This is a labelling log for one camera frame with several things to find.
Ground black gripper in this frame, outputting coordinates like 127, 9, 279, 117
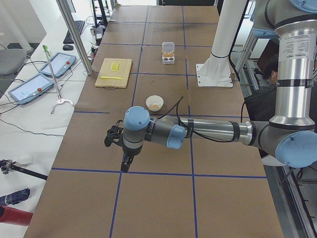
120, 145, 142, 173

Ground clear plastic egg box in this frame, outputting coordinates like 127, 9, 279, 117
161, 42, 175, 64

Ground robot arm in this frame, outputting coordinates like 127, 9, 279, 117
118, 0, 317, 172

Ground white bowl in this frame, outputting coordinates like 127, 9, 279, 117
146, 95, 164, 112

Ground yellow plastic knife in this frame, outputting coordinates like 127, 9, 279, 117
100, 76, 123, 80

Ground metal reacher grabber stick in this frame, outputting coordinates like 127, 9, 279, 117
43, 45, 75, 115

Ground wooden cutting board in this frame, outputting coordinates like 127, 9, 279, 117
95, 58, 132, 88

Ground lemon slices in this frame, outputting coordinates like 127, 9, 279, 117
110, 60, 120, 72

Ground near teach pendant tablet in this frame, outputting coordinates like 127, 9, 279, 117
8, 73, 53, 105

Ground teach pendant tablet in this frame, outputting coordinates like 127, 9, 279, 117
8, 73, 53, 105
39, 52, 76, 78

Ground folded blue umbrella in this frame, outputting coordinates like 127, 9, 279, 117
0, 188, 30, 206

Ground far teach pendant tablet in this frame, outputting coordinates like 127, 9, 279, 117
39, 52, 76, 78

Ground black computer mouse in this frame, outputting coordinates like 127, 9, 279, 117
62, 44, 74, 51

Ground white chair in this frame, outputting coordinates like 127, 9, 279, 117
262, 155, 285, 167

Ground black keyboard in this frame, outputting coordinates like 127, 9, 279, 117
62, 20, 86, 45

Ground seated person dark jacket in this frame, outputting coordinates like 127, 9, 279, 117
245, 54, 278, 121

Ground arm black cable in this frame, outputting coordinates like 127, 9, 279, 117
156, 96, 238, 143

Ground black tripod handle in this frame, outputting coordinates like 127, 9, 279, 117
0, 160, 48, 180

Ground white centre column mount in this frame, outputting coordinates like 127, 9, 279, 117
196, 0, 248, 87

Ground aluminium frame post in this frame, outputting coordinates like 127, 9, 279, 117
56, 0, 93, 75

